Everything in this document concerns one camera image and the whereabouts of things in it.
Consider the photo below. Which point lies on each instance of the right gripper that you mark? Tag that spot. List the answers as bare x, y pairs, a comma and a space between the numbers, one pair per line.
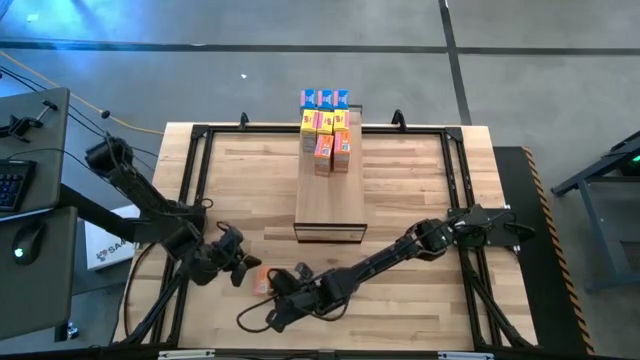
302, 299

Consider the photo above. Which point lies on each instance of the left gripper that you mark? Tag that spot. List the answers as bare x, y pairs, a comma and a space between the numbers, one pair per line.
227, 250

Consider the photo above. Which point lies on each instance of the yellow Corn Pops cereal box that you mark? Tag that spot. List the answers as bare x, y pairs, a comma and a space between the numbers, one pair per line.
325, 122
341, 120
309, 122

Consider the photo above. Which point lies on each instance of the blue Rice Krispies cereal box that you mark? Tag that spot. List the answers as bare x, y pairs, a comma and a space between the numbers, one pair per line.
325, 97
341, 97
308, 97

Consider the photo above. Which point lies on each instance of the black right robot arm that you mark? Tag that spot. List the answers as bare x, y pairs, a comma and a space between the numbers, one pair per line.
380, 260

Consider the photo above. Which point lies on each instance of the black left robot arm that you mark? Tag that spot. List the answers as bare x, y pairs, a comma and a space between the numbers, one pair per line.
135, 187

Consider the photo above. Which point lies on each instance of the black diagonal desk strut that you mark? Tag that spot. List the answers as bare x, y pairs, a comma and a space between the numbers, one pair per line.
95, 212

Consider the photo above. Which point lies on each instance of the desk caster wheel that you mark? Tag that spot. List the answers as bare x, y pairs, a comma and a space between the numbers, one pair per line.
70, 331

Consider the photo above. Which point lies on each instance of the dark grey desk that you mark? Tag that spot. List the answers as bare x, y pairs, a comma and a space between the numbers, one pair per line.
35, 300

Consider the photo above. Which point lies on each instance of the black computer mouse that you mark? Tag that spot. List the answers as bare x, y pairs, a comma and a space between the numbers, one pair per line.
27, 242

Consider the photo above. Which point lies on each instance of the black keyboard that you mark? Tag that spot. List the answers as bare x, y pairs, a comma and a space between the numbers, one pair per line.
12, 185

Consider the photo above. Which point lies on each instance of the black hazard-striped floor mat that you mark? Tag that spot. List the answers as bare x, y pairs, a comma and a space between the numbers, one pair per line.
537, 300

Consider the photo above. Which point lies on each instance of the blue-grey metal cart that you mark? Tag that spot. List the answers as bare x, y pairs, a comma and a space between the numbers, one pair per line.
590, 235

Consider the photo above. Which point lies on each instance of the black computer with green light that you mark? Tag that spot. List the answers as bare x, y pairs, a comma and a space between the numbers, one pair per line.
635, 160

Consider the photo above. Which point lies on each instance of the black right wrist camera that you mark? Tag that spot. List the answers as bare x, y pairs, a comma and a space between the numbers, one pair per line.
303, 270

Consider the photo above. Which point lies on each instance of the white metal bracket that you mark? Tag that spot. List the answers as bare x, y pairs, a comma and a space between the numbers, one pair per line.
186, 354
465, 356

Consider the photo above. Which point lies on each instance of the black aluminium table frame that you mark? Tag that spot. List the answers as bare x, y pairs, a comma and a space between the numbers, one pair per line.
380, 130

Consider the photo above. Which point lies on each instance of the black desk clamp mount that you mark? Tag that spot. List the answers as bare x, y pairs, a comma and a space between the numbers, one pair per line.
20, 126

